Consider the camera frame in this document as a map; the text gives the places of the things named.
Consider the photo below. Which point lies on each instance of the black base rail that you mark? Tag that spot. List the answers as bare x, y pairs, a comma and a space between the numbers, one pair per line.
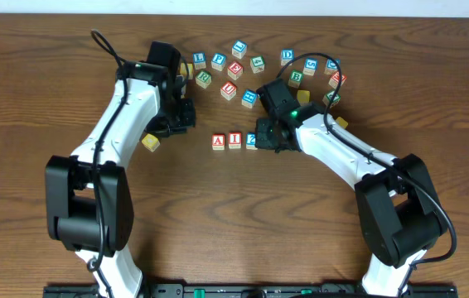
324, 290

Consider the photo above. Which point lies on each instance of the blue number 2 block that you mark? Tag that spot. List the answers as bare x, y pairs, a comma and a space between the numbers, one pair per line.
250, 141

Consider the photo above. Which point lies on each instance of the green letter B block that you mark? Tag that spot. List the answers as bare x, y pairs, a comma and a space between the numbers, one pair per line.
295, 79

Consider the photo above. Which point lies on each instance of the blue letter H block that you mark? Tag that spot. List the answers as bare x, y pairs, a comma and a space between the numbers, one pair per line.
249, 98

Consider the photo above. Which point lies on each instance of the blue block top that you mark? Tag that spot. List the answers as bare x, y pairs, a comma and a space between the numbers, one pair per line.
239, 49

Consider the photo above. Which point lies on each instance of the green letter R block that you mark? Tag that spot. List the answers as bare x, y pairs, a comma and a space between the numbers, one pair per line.
203, 79

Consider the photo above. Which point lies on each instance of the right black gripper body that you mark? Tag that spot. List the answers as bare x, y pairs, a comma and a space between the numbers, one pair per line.
267, 137

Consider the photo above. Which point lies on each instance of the red letter I block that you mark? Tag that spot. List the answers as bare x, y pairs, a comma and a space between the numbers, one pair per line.
235, 140

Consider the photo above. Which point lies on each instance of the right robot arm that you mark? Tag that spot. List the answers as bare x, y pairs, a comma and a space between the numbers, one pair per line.
400, 213

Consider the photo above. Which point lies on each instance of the yellow letter S block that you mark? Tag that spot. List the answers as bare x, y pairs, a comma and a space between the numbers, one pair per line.
186, 70

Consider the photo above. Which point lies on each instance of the green number 4 block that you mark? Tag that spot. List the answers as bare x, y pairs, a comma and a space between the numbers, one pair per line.
257, 64

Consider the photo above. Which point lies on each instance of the red letter M block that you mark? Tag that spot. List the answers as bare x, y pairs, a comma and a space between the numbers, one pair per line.
336, 78

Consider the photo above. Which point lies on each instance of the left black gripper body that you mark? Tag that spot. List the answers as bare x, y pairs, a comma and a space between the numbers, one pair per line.
178, 117

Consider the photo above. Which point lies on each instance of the yellow block lower right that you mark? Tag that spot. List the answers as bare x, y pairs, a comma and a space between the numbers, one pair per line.
341, 122

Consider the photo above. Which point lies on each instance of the yellow letter G block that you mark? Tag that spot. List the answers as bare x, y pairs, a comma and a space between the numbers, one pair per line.
303, 96

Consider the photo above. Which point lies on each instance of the red letter U block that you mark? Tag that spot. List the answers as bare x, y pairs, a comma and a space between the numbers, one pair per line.
228, 90

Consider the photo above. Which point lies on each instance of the yellow letter O block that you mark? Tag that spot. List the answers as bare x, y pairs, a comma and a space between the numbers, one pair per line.
151, 142

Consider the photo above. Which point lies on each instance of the blue letter L block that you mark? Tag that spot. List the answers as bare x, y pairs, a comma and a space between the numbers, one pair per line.
199, 60

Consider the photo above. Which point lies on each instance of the blue letter P block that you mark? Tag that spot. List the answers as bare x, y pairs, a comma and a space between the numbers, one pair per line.
218, 61

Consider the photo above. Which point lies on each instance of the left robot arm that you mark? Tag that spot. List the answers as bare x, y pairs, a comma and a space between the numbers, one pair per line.
88, 202

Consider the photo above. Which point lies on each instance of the red letter A block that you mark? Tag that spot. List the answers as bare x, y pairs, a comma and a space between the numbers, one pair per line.
218, 142

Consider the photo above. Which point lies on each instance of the blue letter S block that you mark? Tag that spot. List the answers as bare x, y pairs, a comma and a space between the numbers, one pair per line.
310, 66

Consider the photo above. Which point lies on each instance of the green letter J block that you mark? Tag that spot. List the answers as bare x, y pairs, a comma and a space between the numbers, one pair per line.
331, 99

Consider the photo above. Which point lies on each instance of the red letter E block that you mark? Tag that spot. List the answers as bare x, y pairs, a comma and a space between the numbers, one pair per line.
235, 70

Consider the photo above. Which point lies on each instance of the blue letter D block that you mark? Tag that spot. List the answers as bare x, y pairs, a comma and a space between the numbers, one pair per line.
286, 56

